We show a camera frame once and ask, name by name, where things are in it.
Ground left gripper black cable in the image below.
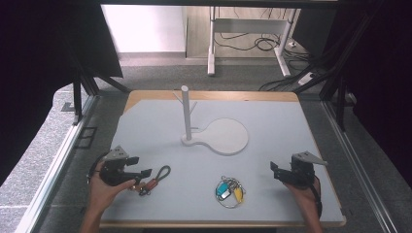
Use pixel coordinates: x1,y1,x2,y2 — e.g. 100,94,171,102
86,151,110,185

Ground black curtain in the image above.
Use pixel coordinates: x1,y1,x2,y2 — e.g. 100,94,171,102
292,0,412,188
0,0,124,187

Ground black floor cables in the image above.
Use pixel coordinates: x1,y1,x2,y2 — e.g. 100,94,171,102
213,8,328,92

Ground wooden table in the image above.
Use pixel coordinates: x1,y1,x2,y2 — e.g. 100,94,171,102
99,89,347,229

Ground aluminium rail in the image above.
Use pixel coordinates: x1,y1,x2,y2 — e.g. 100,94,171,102
14,95,100,233
322,100,397,233

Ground grey table mat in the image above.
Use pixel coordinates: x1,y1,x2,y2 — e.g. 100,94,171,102
101,98,344,223

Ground person's right hand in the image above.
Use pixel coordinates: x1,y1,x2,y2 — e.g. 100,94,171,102
284,176,323,212

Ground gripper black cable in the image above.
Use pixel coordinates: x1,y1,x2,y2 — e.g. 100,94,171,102
309,176,325,219
86,151,110,185

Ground white power strip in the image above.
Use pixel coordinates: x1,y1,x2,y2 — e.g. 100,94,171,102
297,71,317,86

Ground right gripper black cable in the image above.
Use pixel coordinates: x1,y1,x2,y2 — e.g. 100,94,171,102
309,176,325,219

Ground key ring with coloured tags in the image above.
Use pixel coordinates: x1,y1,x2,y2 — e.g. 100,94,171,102
214,175,247,209

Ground white key holder stand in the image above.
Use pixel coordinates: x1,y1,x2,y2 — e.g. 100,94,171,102
172,84,250,157

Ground black metal stand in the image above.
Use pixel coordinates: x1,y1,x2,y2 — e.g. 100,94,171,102
64,38,132,126
292,9,377,132

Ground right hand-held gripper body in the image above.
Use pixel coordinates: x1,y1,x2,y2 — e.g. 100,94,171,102
283,150,328,190

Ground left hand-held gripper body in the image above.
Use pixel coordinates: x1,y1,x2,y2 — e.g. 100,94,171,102
98,145,144,187

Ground white desk frame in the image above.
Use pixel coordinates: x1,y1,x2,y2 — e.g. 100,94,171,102
207,6,297,78

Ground person's left hand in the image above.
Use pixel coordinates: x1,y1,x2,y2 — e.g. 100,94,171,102
87,160,139,215

